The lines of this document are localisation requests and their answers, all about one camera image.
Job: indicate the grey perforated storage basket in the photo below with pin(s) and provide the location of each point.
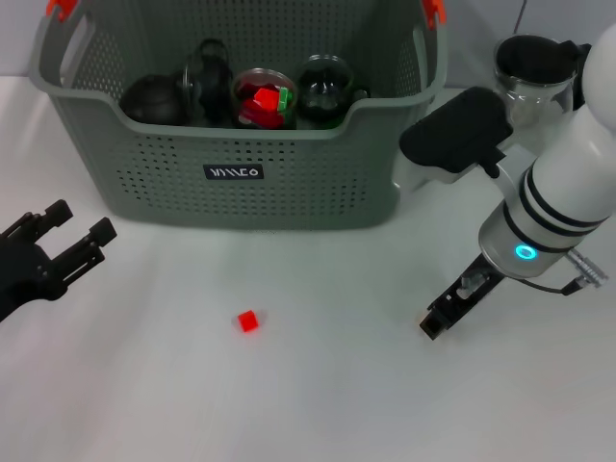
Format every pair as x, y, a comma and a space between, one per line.
289, 183

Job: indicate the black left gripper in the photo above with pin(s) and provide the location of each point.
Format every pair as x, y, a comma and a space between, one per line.
21, 279

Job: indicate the dark clay teapot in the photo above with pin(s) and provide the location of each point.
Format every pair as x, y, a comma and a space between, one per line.
149, 103

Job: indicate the black lidded glass jar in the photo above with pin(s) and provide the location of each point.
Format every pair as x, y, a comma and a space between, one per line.
214, 86

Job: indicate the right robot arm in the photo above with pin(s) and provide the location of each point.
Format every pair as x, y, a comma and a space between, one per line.
563, 183

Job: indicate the green building block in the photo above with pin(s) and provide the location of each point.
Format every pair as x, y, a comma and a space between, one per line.
285, 98

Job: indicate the glass teacup with black sleeve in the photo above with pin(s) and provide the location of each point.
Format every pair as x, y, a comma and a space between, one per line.
322, 94
240, 89

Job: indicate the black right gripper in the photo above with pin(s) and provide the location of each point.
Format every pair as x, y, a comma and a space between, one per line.
469, 289

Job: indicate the glass carafe with black lid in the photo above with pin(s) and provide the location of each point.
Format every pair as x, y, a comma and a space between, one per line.
529, 58

